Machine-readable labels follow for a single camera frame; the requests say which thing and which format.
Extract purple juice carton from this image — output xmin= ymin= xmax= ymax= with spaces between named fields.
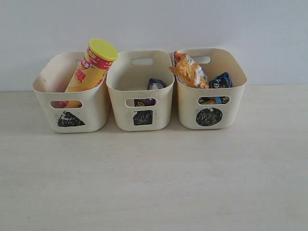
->
xmin=134 ymin=98 xmax=156 ymax=107

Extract middle cream bin, square mark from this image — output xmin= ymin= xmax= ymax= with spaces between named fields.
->
xmin=106 ymin=51 xmax=175 ymax=131

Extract blue white milk carton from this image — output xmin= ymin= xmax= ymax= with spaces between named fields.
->
xmin=147 ymin=78 xmax=165 ymax=90

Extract left cream bin, triangle mark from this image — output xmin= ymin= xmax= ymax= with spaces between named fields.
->
xmin=32 ymin=52 xmax=111 ymax=133

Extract pink Lay's chip can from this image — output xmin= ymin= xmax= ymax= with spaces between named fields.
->
xmin=51 ymin=83 xmax=70 ymax=109

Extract right cream bin, circle mark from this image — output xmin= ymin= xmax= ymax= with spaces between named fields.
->
xmin=177 ymin=48 xmax=247 ymax=129

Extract orange snack bag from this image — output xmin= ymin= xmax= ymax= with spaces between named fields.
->
xmin=169 ymin=51 xmax=209 ymax=89

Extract blue snack bag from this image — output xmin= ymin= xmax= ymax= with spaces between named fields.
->
xmin=198 ymin=71 xmax=233 ymax=105

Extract yellow Lay's chip can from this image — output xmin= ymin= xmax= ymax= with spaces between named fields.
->
xmin=64 ymin=38 xmax=119 ymax=108

